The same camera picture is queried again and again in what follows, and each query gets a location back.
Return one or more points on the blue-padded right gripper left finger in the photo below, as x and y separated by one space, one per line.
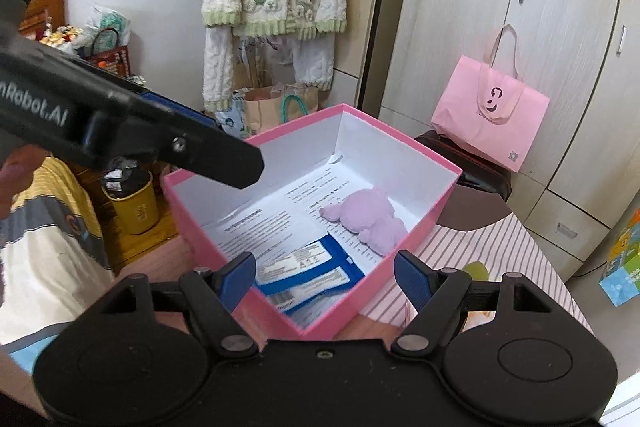
236 278

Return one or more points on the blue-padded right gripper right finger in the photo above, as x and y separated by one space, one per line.
417 281

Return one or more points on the blue wet wipes pack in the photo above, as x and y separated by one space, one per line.
291 296
305 263

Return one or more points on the purple plush toy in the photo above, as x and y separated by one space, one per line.
370 215

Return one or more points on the person's striped sleeve forearm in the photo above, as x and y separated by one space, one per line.
53 260

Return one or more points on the person's left hand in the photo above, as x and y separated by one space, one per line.
17 173

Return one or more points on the printed paper sheet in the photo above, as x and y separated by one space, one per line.
288 219

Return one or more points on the green egg-shaped sponge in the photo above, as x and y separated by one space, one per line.
477 271

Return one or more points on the red woven basket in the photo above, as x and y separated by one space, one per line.
115 60

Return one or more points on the striped bed sheet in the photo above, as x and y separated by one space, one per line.
486 253

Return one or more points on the wooden shelf furniture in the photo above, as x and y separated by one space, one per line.
41 15

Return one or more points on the pink storage box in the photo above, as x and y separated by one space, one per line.
310 163

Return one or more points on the dark chair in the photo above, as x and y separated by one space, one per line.
477 172

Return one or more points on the brown paper bag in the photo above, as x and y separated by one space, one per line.
268 107

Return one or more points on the pink paper shopping bag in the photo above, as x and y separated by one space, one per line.
489 113

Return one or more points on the colourful striped gift bag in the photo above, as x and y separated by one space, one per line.
620 278

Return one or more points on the grey wardrobe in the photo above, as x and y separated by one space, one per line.
398 55

